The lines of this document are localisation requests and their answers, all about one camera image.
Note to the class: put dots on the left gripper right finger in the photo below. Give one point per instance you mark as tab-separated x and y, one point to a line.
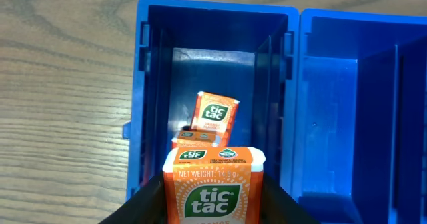
280	207

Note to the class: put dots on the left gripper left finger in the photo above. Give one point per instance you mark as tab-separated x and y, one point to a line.
143	207

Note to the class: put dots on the orange candy box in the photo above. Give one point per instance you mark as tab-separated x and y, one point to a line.
197	139
213	187
215	114

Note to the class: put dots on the blue tray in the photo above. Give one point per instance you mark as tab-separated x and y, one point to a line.
333	100

